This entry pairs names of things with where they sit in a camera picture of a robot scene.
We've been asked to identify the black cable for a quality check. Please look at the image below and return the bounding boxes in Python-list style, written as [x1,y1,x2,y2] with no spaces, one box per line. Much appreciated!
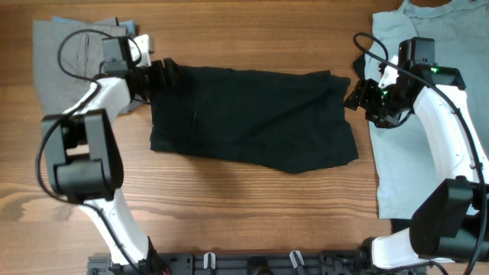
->
[352,32,488,275]
[35,28,144,274]

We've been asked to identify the left black cable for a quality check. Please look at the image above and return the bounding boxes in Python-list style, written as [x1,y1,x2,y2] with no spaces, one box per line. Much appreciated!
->
[35,28,144,274]

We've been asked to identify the folded grey shorts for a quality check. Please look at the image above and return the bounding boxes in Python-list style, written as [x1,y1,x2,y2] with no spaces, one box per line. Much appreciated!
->
[33,20,131,115]

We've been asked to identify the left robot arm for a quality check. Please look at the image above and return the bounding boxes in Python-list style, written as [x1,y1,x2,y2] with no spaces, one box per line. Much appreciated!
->
[35,34,170,274]

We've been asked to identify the right black cable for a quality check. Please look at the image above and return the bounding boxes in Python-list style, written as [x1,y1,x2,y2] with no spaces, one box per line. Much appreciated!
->
[352,32,488,275]

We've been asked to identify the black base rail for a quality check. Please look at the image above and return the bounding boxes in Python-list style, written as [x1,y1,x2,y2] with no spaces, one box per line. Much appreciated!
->
[86,250,427,275]

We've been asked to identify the folded blue garment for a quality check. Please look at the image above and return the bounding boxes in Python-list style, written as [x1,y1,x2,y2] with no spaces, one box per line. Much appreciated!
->
[51,16,137,37]

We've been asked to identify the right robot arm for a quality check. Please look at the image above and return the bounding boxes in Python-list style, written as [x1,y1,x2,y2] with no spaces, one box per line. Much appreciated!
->
[344,37,488,273]

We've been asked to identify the black garment under t-shirt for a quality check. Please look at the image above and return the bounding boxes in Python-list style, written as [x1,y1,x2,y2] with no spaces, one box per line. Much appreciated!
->
[390,218,411,234]

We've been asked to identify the black shorts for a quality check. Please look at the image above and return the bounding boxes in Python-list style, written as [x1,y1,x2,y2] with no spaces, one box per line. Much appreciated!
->
[150,64,358,173]

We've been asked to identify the light blue t-shirt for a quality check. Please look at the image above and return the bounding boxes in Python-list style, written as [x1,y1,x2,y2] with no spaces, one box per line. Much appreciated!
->
[369,1,488,219]

